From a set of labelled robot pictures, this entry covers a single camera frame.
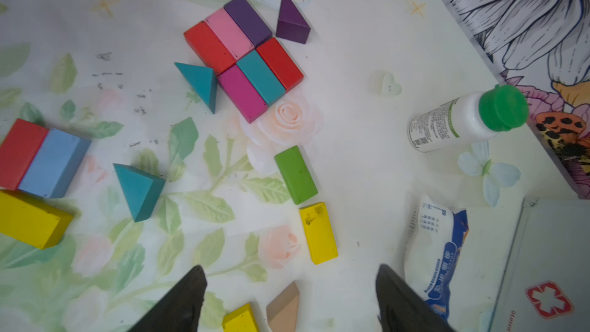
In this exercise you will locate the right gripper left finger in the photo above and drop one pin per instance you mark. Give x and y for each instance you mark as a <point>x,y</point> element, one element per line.
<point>180,309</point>

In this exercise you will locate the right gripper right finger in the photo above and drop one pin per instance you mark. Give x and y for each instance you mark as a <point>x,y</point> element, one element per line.
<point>401,309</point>

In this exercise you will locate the tan triangular block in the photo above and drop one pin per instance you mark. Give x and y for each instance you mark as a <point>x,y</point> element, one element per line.
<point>282,312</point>

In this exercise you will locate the teal triangular block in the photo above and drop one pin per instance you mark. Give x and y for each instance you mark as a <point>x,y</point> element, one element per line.
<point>141,190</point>

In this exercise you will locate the green rectangular block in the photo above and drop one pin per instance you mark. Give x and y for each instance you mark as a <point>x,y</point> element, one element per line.
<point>296,175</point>

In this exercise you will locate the yellow block cluster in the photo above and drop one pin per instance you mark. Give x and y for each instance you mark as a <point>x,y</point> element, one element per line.
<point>32,221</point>

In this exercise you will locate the light blue block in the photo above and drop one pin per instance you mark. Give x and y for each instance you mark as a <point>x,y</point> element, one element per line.
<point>55,165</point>

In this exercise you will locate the magenta rectangular block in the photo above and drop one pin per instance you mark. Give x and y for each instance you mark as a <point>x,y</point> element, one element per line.
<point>242,93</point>

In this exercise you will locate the red block cluster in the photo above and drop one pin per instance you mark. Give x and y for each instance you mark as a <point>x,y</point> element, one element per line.
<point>18,151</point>

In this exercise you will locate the teal triangle cluster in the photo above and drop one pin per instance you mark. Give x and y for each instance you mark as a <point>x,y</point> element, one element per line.
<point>204,82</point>

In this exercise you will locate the teal rectangular block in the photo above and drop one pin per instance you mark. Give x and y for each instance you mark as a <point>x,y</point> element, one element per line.
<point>261,77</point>

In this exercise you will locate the red rectangular block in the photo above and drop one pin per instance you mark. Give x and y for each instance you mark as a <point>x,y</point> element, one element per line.
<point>280,63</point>
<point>209,48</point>

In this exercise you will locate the pink rectangular block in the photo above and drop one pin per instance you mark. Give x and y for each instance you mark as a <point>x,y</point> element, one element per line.
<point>229,33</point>

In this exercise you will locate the purple triangular block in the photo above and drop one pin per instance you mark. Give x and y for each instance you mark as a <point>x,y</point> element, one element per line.
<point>291,24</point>

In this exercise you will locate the dark purple rectangular block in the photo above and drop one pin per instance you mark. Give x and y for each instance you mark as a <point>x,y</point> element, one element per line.
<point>249,21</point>

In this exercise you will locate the blue white plastic packet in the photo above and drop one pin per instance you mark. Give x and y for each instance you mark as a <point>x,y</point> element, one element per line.
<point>435,241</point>

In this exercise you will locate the silver metal case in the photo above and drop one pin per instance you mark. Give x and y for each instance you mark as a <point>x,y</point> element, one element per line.
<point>546,282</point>

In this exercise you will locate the white bottle green cap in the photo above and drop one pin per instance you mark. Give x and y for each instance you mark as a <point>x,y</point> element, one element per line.
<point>476,117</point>

